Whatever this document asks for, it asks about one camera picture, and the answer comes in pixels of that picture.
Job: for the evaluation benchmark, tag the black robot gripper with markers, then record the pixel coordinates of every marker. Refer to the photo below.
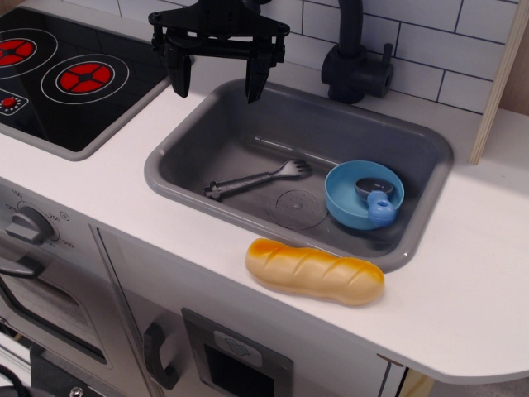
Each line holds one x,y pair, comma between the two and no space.
220,29

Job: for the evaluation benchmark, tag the blue handled grey spoon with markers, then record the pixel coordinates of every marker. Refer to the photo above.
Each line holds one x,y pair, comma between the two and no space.
376,192

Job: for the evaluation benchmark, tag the grey sink drain cover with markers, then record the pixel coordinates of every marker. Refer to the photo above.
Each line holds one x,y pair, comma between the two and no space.
296,209

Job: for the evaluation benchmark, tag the blue plastic bowl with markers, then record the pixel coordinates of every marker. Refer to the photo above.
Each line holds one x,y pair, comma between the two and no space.
342,201

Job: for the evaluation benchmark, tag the grey sink basin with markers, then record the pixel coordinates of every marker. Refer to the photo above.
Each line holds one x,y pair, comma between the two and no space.
226,137

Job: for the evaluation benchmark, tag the grey plastic fork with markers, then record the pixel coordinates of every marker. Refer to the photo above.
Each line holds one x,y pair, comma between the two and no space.
291,169

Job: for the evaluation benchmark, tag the black toy faucet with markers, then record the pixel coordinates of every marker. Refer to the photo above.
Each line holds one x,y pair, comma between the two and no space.
347,70

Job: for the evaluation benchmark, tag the black toy stovetop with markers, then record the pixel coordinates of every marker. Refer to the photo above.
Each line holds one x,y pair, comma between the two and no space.
68,87

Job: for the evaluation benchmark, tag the toy bread loaf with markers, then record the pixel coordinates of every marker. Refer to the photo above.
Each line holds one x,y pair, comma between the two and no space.
314,273

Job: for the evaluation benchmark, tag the grey oven knob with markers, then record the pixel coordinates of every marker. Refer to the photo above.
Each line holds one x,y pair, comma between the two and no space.
30,226

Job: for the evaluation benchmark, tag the grey dispenser panel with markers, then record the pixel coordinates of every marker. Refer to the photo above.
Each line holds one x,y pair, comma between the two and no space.
234,364

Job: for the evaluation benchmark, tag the grey oven door handle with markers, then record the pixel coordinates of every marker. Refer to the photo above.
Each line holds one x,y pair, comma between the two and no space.
26,268

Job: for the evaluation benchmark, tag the light wooden side post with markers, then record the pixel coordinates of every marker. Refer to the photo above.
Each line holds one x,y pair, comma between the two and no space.
510,68

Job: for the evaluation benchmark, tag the grey cabinet door handle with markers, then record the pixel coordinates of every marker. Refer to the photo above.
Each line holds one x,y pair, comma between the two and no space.
153,340

